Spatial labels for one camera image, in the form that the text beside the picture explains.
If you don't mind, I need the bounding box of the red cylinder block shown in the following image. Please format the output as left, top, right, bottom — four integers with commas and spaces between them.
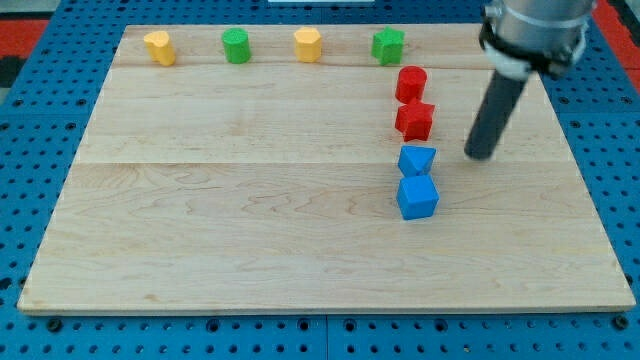
395, 65, 428, 104

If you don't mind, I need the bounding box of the blue cube block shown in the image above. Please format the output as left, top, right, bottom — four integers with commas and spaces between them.
396, 175, 440, 220

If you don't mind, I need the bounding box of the blue triangle block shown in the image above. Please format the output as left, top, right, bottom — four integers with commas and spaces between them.
398, 145, 437, 177

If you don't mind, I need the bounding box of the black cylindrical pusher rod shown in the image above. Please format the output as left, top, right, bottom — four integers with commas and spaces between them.
464, 71, 527, 161

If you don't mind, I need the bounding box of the green star block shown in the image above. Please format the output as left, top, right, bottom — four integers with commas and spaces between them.
371, 26, 405, 66

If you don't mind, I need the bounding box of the yellow hexagon block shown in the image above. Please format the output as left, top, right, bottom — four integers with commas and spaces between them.
294, 27, 322, 63

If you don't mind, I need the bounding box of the green cylinder block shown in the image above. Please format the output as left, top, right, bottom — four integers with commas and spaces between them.
221, 27, 251, 64

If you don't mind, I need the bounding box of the wooden board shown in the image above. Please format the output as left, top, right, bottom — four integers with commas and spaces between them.
18, 24, 635, 316

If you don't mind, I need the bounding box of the red star block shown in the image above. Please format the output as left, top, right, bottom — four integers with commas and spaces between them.
395, 99, 436, 142

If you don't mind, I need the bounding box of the yellow heart block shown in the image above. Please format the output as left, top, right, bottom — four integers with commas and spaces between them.
143, 30, 176, 66

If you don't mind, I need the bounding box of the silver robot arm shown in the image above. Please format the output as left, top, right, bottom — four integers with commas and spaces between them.
464, 0, 596, 161

